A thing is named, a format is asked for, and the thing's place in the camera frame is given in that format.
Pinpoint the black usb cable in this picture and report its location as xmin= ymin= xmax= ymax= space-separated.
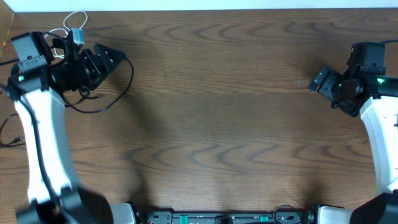
xmin=62 ymin=57 xmax=134 ymax=114
xmin=0 ymin=113 xmax=25 ymax=148

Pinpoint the white usb cable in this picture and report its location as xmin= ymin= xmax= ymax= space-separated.
xmin=43 ymin=10 xmax=89 ymax=60

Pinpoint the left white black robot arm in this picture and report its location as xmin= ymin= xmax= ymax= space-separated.
xmin=6 ymin=29 xmax=137 ymax=223

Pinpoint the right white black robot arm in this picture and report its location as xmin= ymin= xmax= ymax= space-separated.
xmin=301 ymin=40 xmax=397 ymax=223

